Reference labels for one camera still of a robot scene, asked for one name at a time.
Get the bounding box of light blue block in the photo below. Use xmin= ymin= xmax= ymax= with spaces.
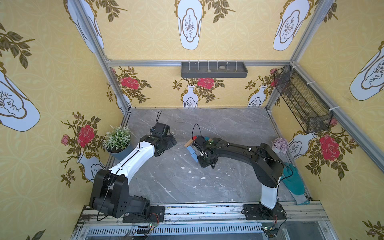
xmin=191 ymin=153 xmax=199 ymax=163
xmin=187 ymin=146 xmax=196 ymax=155

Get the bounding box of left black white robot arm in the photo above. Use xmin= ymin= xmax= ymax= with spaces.
xmin=89 ymin=135 xmax=177 ymax=219

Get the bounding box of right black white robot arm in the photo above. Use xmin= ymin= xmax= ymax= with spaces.
xmin=192 ymin=136 xmax=285 ymax=220

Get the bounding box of potted white green plant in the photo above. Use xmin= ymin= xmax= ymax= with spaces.
xmin=103 ymin=125 xmax=134 ymax=161

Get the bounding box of pink flower bouquet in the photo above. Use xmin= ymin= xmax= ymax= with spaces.
xmin=272 ymin=138 xmax=289 ymax=154

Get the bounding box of teal work glove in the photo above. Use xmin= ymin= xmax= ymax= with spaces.
xmin=282 ymin=164 xmax=310 ymax=205

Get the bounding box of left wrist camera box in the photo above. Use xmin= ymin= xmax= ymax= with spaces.
xmin=150 ymin=122 xmax=170 ymax=139

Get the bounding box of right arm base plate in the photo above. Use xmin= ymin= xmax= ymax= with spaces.
xmin=241 ymin=203 xmax=287 ymax=221

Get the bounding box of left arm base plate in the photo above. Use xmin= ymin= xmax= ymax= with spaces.
xmin=123 ymin=206 xmax=165 ymax=224

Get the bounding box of grey wall shelf tray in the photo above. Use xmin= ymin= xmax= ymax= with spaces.
xmin=181 ymin=61 xmax=249 ymax=78

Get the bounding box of black wire mesh basket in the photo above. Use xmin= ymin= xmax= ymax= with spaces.
xmin=272 ymin=66 xmax=333 ymax=134

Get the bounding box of aluminium front rail frame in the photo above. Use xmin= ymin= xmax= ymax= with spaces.
xmin=72 ymin=201 xmax=338 ymax=240

